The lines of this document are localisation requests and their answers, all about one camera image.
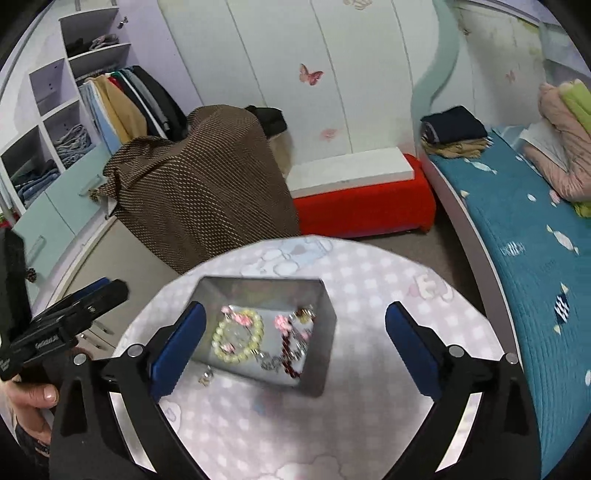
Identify white cubby shelf unit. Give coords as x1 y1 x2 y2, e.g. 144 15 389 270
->
0 4 139 213

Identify folded blue jeans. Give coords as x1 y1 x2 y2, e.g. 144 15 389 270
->
11 159 61 208

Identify row of hanging clothes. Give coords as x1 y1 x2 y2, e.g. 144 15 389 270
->
78 65 189 146

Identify grey metal box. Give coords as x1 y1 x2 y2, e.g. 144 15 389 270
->
187 276 337 398

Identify person's left forearm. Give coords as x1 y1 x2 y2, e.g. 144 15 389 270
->
9 413 52 480

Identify dark red bead bracelet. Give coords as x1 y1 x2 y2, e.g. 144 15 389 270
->
279 323 311 380

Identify yellow-green folded blanket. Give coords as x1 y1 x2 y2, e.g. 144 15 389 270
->
558 78 591 134

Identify black garment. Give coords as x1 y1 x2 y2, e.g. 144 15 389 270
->
245 105 288 137

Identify yellow-green bead bracelet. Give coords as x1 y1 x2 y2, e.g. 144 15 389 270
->
211 308 265 363

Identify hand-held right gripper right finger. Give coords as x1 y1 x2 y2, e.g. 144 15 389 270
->
385 301 542 480

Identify white wardrobe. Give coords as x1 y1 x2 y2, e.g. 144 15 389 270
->
157 0 444 167

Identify red bench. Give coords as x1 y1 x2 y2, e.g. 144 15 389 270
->
293 154 437 238

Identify mint green bed headboard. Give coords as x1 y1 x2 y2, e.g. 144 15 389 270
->
410 0 462 153

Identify mint and white cabinet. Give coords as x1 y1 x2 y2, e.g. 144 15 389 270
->
0 173 139 352

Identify folded grey-blue clothes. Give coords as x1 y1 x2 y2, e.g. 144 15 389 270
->
51 122 90 169

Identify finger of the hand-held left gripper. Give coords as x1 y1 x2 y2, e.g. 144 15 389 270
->
45 279 129 343
31 278 112 327

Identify silver chain bracelet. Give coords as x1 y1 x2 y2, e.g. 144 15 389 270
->
256 348 306 374

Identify person's left hand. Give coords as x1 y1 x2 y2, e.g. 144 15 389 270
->
0 381 61 445

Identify folded tan clothes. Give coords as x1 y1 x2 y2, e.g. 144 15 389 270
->
422 136 495 160

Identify teal patterned bed cover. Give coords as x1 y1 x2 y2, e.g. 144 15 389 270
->
429 129 591 478

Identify pink folded quilt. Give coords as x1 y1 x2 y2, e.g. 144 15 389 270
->
522 82 591 208

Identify folded navy clothes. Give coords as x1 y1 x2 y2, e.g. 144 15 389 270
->
420 106 488 144

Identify pink checked tablecloth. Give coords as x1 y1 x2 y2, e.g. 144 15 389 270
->
108 235 522 480

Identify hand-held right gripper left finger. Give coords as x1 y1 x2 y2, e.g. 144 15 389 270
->
48 301 207 480

